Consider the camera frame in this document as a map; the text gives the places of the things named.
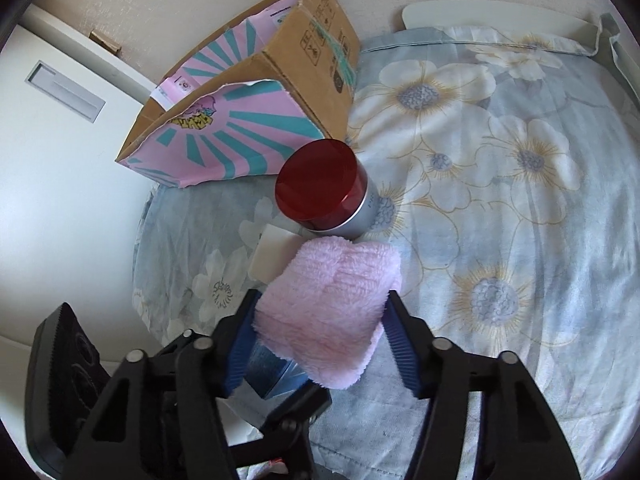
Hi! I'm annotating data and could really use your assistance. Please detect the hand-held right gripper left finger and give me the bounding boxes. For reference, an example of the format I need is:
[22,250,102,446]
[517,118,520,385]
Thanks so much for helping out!
[65,289,264,480]

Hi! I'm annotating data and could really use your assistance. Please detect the recessed door handle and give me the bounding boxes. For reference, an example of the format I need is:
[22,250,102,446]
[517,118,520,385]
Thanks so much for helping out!
[25,60,107,122]

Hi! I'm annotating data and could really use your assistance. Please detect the brass door hinge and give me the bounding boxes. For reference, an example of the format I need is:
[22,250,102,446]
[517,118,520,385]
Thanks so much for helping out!
[89,29,122,56]

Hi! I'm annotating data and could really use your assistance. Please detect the red white wrapper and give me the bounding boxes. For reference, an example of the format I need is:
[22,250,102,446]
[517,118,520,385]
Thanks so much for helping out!
[235,457,288,480]

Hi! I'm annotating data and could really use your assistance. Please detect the cardboard box pink teal print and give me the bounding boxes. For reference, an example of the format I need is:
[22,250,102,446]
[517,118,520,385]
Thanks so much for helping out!
[115,0,362,190]

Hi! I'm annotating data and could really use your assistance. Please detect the small white box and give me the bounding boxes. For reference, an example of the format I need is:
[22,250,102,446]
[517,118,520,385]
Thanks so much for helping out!
[248,223,301,283]

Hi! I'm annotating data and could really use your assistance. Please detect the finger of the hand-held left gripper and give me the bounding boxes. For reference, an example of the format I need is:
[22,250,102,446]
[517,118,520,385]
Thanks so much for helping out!
[232,389,334,480]

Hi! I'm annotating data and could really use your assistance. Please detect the floral bed sheet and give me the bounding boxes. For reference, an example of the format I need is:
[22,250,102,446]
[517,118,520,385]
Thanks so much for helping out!
[131,25,640,480]

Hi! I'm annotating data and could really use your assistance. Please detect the pink fluffy cloth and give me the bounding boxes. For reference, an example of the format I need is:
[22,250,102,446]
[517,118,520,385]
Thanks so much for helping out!
[254,237,403,391]

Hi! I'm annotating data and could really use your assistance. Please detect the white door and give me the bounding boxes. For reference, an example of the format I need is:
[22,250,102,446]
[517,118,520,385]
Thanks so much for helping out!
[0,5,166,346]

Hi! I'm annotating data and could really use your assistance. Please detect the red lid silver jar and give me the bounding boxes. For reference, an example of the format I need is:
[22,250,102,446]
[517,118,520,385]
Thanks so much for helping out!
[275,139,383,238]

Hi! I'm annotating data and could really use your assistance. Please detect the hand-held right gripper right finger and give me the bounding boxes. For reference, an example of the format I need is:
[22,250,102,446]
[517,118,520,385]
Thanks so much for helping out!
[384,290,583,480]

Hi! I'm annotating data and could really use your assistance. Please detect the glossy blue box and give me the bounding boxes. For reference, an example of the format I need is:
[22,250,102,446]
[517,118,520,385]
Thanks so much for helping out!
[242,337,313,401]

